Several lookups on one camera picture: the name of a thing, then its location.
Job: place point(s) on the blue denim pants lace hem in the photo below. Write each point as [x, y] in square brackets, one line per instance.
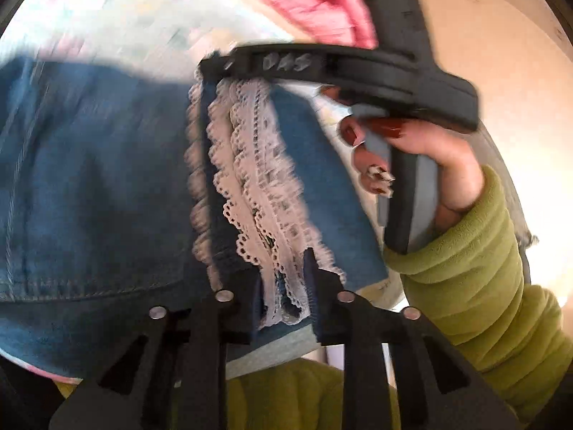
[112, 179]

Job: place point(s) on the person's right hand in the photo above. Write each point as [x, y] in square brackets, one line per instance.
[452, 165]

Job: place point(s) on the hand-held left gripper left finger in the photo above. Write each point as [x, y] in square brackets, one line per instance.
[246, 318]

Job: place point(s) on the cartoon cat printed blanket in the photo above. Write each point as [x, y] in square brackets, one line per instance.
[134, 18]

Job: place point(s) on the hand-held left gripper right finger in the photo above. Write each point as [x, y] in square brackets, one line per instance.
[314, 295]

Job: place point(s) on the person's green fleece top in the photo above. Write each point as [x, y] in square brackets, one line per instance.
[286, 398]

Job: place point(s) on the pink duvet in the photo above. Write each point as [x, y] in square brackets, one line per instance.
[331, 13]

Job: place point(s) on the person's right forearm green sleeve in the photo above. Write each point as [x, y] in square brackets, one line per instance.
[470, 300]

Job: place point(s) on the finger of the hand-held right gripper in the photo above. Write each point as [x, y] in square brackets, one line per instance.
[212, 66]

